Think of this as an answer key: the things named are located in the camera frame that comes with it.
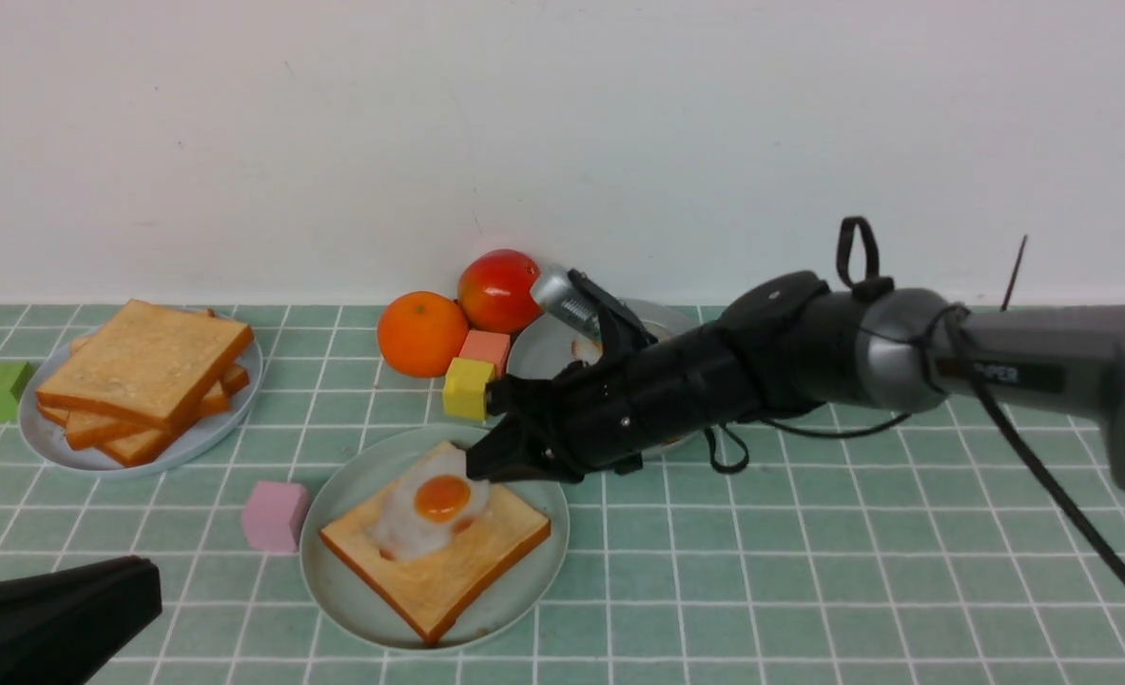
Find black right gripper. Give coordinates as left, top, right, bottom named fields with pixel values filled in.
left=466, top=318, right=772, bottom=484

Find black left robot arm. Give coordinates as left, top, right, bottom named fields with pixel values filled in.
left=0, top=556, right=163, bottom=684

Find pink cube block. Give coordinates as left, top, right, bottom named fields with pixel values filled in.
left=242, top=480, right=311, bottom=556

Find fried egg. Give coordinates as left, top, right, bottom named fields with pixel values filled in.
left=368, top=441, right=491, bottom=562
left=570, top=335, right=604, bottom=366

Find yellow cube block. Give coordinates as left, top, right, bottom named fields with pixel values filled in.
left=443, top=357, right=496, bottom=423

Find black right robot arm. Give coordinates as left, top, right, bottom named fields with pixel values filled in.
left=467, top=270, right=1125, bottom=493

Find salmon cube block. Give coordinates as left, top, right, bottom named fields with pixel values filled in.
left=457, top=328, right=513, bottom=378

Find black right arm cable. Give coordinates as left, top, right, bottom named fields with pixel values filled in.
left=705, top=217, right=1125, bottom=640

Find orange fruit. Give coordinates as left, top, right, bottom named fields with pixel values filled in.
left=377, top=291, right=470, bottom=379

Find grey plate with bread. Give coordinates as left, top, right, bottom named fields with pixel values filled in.
left=17, top=340, right=266, bottom=480

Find green empty plate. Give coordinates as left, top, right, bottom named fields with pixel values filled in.
left=300, top=424, right=572, bottom=655

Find grey plate with eggs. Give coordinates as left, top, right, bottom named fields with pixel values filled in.
left=507, top=299, right=707, bottom=456

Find red tomato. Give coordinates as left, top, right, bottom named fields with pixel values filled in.
left=457, top=250, right=543, bottom=335

